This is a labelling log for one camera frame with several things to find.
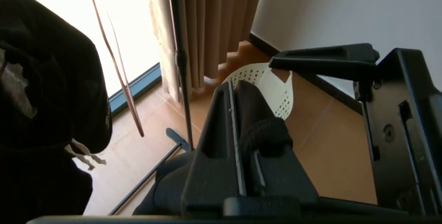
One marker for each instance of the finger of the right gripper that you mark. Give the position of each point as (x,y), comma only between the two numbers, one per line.
(328,61)

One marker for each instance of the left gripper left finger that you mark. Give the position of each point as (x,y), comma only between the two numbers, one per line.
(214,168)

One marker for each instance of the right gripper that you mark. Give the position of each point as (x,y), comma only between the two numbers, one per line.
(407,148)

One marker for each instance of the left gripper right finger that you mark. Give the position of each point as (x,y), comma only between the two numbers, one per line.
(283,179)

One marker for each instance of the black garment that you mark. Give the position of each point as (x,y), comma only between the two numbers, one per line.
(266,137)
(45,96)

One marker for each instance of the pink clothes hanger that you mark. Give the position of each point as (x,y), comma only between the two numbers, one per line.
(117,68)

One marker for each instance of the white laundry basket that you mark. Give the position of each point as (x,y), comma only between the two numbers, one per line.
(276,92)

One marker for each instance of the black clothes rack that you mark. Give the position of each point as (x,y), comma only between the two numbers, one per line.
(183,79)

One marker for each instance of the brown curtain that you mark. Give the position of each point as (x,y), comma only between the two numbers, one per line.
(214,20)

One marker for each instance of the window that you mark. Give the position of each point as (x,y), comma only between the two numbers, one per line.
(131,27)

